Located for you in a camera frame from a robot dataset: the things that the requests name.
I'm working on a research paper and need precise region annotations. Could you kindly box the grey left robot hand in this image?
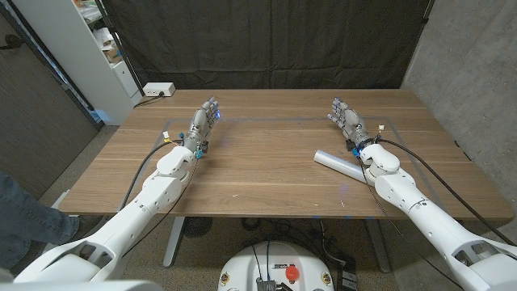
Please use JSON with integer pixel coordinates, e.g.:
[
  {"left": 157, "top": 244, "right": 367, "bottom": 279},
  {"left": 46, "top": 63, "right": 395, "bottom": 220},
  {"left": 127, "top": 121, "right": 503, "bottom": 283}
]
[{"left": 182, "top": 95, "right": 221, "bottom": 158}]

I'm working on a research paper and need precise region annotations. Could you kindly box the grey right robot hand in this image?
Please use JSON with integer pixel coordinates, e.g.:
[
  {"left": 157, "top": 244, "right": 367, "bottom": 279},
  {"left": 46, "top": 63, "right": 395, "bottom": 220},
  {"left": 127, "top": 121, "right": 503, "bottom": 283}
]
[{"left": 326, "top": 96, "right": 376, "bottom": 153}]

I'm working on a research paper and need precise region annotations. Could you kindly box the white plastic wrap roll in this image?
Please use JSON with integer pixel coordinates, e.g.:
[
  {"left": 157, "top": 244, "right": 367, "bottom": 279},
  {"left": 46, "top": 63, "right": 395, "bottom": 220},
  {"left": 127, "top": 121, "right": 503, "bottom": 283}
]
[{"left": 313, "top": 150, "right": 376, "bottom": 187}]

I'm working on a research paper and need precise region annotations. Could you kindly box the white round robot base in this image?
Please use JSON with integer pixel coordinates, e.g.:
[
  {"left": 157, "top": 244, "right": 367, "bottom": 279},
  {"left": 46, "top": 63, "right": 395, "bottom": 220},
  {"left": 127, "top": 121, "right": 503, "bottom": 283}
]
[{"left": 217, "top": 241, "right": 335, "bottom": 291}]

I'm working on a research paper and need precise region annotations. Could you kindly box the white power socket box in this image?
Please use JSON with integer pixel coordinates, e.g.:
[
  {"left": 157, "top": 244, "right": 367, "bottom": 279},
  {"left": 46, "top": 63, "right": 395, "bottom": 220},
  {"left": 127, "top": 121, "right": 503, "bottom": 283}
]
[{"left": 142, "top": 82, "right": 176, "bottom": 98}]

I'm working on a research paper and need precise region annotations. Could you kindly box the round black floor fan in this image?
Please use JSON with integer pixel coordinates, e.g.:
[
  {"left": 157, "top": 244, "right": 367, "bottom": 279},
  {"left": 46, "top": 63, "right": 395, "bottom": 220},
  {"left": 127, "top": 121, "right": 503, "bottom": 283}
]
[{"left": 182, "top": 217, "right": 213, "bottom": 238}]

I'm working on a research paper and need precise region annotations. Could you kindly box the black fabric backdrop curtain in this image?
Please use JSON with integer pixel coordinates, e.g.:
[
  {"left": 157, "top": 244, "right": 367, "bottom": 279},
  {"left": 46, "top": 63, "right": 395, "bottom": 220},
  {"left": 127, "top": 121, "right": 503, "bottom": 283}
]
[{"left": 100, "top": 0, "right": 435, "bottom": 91}]

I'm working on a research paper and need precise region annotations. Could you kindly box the black backdrop stand pole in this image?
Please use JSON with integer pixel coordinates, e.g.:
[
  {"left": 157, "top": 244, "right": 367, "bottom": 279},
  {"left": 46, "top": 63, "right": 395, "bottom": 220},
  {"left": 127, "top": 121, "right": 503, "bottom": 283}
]
[
  {"left": 95, "top": 0, "right": 145, "bottom": 97},
  {"left": 419, "top": 0, "right": 436, "bottom": 25}
]

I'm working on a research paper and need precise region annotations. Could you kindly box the small cardboard box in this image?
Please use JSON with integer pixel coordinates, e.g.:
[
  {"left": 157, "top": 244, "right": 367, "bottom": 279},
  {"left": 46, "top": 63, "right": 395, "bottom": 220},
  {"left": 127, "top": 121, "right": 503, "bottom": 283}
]
[{"left": 103, "top": 46, "right": 124, "bottom": 65}]

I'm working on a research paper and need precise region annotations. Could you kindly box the white table leg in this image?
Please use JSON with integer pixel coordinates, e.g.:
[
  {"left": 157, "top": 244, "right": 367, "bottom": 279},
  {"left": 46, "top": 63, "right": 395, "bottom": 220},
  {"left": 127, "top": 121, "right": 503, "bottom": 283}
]
[
  {"left": 365, "top": 219, "right": 392, "bottom": 274},
  {"left": 162, "top": 217, "right": 186, "bottom": 268}
]

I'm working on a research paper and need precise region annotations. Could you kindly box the white shelf cabinet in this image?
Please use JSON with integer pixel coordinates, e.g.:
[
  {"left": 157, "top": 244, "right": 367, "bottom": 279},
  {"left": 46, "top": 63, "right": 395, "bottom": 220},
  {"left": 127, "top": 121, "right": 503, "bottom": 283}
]
[{"left": 11, "top": 0, "right": 143, "bottom": 126}]

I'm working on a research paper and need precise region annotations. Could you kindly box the black floor power strip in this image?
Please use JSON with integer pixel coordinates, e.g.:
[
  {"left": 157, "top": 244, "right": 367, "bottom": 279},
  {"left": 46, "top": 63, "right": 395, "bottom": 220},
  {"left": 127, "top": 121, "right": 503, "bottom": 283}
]
[{"left": 337, "top": 258, "right": 359, "bottom": 291}]

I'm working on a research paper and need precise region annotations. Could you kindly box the person leg in jeans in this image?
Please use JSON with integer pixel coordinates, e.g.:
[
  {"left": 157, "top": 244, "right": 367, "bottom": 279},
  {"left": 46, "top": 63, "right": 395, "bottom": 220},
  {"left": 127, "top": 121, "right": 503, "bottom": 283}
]
[{"left": 0, "top": 171, "right": 81, "bottom": 270}]

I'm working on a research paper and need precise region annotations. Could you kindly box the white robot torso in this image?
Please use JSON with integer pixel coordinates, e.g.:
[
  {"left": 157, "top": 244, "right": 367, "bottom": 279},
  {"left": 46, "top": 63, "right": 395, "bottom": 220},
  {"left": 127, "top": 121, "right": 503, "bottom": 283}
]
[{"left": 0, "top": 268, "right": 162, "bottom": 291}]

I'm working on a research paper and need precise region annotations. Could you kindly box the black socket box cable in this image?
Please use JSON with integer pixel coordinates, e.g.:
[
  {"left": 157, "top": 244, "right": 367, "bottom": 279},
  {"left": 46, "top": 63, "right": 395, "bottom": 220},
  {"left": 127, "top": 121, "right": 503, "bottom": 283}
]
[{"left": 132, "top": 91, "right": 165, "bottom": 109}]

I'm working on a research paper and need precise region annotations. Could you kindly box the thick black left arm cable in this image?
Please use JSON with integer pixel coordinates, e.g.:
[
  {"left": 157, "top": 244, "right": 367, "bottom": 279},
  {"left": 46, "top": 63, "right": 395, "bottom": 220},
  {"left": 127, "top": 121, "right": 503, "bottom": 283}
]
[{"left": 120, "top": 139, "right": 185, "bottom": 211}]

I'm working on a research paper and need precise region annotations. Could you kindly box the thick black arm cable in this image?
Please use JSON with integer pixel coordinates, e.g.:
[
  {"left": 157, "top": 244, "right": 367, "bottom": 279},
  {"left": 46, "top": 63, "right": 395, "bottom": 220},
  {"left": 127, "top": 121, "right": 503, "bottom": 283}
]
[
  {"left": 120, "top": 139, "right": 185, "bottom": 211},
  {"left": 377, "top": 138, "right": 516, "bottom": 247}
]

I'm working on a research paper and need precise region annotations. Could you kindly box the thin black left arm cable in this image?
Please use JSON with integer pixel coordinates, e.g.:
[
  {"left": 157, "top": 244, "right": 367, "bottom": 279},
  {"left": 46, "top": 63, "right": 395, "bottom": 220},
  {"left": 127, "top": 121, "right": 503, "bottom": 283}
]
[{"left": 120, "top": 157, "right": 200, "bottom": 259}]

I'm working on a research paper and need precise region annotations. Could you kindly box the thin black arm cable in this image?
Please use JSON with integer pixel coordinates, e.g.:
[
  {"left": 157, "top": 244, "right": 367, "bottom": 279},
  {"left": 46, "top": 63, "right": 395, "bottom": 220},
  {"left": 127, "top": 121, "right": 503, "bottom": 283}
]
[
  {"left": 120, "top": 157, "right": 200, "bottom": 259},
  {"left": 355, "top": 156, "right": 465, "bottom": 290}
]

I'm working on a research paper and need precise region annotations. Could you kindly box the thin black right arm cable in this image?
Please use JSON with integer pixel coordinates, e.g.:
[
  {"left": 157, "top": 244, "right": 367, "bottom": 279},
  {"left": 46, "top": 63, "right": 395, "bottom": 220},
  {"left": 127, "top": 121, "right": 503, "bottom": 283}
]
[{"left": 355, "top": 156, "right": 465, "bottom": 290}]

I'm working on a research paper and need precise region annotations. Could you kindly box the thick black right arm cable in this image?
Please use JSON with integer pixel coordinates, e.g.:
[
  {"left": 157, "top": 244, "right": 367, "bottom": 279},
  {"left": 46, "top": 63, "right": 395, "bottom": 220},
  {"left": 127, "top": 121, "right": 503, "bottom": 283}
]
[{"left": 377, "top": 138, "right": 516, "bottom": 247}]

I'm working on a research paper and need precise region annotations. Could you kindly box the black door handle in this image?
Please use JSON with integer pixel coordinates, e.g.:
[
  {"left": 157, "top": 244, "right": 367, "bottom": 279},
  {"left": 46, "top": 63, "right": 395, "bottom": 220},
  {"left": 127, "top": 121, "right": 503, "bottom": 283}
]
[{"left": 0, "top": 34, "right": 24, "bottom": 51}]

